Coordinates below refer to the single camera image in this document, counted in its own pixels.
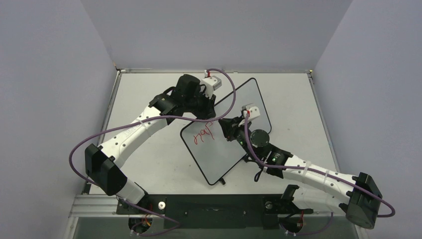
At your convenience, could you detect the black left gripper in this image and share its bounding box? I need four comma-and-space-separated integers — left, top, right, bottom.
184, 89, 215, 121

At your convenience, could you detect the white whiteboard with black frame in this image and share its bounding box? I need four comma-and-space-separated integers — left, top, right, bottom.
180, 78, 272, 185

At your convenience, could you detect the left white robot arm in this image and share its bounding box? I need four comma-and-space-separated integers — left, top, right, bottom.
85, 74, 222, 214

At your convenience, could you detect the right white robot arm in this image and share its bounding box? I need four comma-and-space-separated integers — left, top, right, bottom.
218, 114, 386, 229

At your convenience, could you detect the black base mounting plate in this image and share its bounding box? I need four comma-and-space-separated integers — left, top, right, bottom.
117, 194, 314, 230

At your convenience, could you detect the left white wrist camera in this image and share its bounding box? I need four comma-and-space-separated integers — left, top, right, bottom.
200, 76, 222, 99

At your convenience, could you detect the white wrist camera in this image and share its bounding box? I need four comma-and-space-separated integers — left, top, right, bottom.
200, 76, 222, 99
239, 104, 261, 126

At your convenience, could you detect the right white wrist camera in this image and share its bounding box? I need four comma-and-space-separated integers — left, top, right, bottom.
239, 104, 261, 126

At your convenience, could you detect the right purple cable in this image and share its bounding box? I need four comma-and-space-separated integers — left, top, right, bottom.
244, 110, 396, 219

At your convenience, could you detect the purple cable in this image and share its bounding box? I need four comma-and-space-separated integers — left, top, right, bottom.
244, 110, 396, 219
68, 68, 237, 237

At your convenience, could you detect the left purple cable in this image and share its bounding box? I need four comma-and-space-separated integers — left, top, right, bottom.
68, 68, 237, 237

